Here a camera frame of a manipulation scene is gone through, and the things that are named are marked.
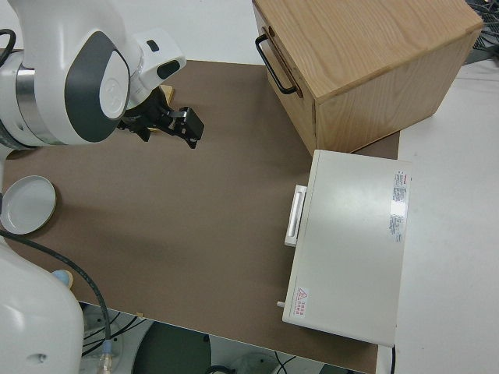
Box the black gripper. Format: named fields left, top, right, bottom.
left=115, top=88, right=206, bottom=151

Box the gray round plate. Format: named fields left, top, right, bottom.
left=0, top=175, right=58, bottom=235

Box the light wooden cabinet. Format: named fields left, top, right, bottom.
left=251, top=0, right=485, bottom=153

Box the white toaster oven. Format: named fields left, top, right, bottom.
left=275, top=149, right=413, bottom=348

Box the black cabinet handle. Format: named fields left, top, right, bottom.
left=255, top=34, right=298, bottom=96

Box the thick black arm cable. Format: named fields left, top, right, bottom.
left=0, top=228, right=116, bottom=374

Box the dark round pedestal base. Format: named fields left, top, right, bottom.
left=131, top=322, right=214, bottom=374

